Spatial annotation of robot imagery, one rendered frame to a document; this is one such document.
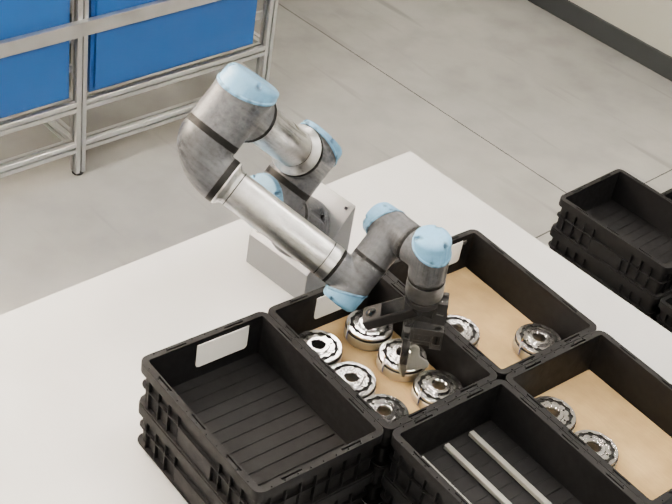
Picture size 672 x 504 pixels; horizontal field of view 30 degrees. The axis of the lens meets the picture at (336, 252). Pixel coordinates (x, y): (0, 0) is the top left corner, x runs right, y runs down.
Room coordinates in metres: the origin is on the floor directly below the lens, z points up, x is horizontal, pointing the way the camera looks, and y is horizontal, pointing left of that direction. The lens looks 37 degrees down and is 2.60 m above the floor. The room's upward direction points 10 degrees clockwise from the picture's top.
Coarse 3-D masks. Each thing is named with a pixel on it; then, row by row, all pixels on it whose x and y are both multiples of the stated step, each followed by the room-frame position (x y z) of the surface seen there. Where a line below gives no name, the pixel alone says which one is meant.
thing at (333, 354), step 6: (312, 330) 2.00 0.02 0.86; (318, 330) 2.00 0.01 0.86; (300, 336) 1.98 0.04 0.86; (306, 336) 1.98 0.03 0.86; (312, 336) 1.98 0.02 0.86; (318, 336) 1.98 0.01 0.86; (324, 336) 1.99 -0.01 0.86; (330, 336) 1.99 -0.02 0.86; (306, 342) 1.96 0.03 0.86; (330, 342) 1.97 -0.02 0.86; (336, 342) 1.98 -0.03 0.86; (330, 348) 1.95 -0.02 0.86; (336, 348) 1.96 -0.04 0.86; (318, 354) 1.93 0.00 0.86; (324, 354) 1.93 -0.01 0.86; (330, 354) 1.94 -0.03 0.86; (336, 354) 1.94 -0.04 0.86; (324, 360) 1.91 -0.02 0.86; (330, 360) 1.92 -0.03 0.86
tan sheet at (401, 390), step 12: (336, 324) 2.07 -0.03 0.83; (336, 336) 2.03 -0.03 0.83; (396, 336) 2.07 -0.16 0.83; (348, 348) 2.00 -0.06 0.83; (348, 360) 1.96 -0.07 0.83; (360, 360) 1.97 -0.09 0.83; (372, 360) 1.98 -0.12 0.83; (384, 384) 1.91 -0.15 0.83; (396, 384) 1.92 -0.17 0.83; (408, 384) 1.92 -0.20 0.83; (396, 396) 1.88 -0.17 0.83; (408, 396) 1.89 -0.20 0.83; (408, 408) 1.85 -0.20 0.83
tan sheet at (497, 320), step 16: (464, 272) 2.33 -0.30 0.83; (448, 288) 2.26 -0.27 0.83; (464, 288) 2.27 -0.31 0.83; (480, 288) 2.28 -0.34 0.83; (464, 304) 2.22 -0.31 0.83; (480, 304) 2.23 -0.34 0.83; (496, 304) 2.24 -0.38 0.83; (480, 320) 2.17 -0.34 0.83; (496, 320) 2.18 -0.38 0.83; (512, 320) 2.19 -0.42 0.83; (528, 320) 2.20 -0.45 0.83; (480, 336) 2.11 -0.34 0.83; (496, 336) 2.12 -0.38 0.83; (512, 336) 2.13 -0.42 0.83; (496, 352) 2.07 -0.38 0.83; (512, 352) 2.08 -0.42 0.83
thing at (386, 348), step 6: (384, 342) 2.00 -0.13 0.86; (390, 342) 2.01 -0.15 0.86; (396, 342) 2.01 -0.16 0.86; (384, 348) 1.99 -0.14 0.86; (390, 348) 1.99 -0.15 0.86; (420, 348) 2.00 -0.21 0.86; (384, 354) 1.97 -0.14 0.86; (390, 354) 1.97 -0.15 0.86; (420, 354) 1.99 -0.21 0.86; (390, 360) 1.95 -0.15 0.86; (396, 360) 1.95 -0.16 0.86; (390, 366) 1.93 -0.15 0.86; (396, 366) 1.93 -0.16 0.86; (408, 372) 1.93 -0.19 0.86
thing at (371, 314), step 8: (376, 304) 1.95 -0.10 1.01; (384, 304) 1.94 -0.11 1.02; (392, 304) 1.93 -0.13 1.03; (400, 304) 1.92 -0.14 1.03; (368, 312) 1.92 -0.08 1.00; (376, 312) 1.92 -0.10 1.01; (384, 312) 1.92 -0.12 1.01; (392, 312) 1.91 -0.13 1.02; (400, 312) 1.90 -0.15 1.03; (408, 312) 1.90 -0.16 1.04; (416, 312) 1.91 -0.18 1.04; (368, 320) 1.91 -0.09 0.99; (376, 320) 1.90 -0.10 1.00; (384, 320) 1.90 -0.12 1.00; (392, 320) 1.90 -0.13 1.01; (400, 320) 1.90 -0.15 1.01; (368, 328) 1.91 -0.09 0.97
